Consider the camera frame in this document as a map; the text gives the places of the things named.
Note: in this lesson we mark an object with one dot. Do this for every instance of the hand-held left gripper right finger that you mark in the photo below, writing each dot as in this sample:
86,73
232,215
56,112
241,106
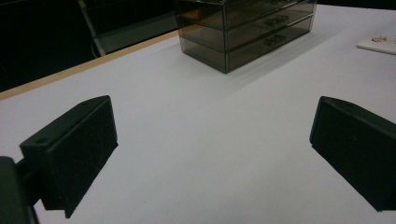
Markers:
358,149

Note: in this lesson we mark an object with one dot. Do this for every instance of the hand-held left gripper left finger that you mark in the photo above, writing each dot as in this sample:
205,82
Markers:
77,149

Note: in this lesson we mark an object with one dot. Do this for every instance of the white cartoon print coaster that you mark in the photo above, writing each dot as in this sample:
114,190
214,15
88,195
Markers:
377,46

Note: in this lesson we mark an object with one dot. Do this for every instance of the smoky transparent drawer organizer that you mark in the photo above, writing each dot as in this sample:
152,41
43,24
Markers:
202,37

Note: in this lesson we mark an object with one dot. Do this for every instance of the white metal stand pole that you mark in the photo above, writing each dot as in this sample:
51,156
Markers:
91,29

